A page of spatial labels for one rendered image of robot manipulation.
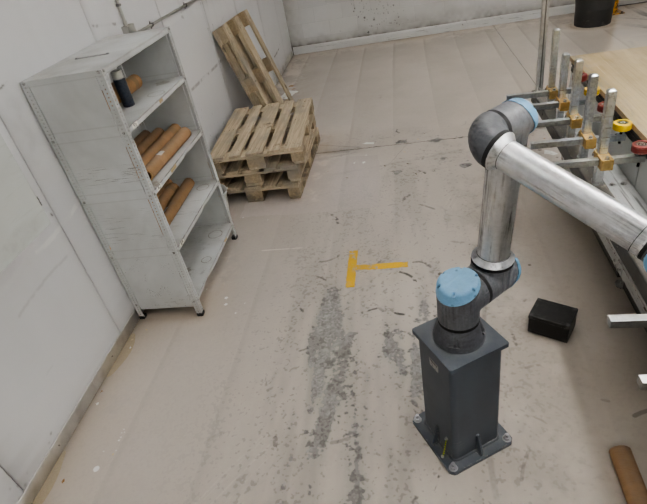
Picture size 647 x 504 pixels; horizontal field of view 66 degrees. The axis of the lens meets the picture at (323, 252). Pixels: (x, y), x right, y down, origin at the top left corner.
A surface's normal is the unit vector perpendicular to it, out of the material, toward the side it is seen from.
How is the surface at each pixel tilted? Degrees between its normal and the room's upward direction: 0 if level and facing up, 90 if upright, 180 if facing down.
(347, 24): 90
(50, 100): 90
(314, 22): 90
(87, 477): 0
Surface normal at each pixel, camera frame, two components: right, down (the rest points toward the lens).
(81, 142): -0.11, 0.58
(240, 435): -0.17, -0.80
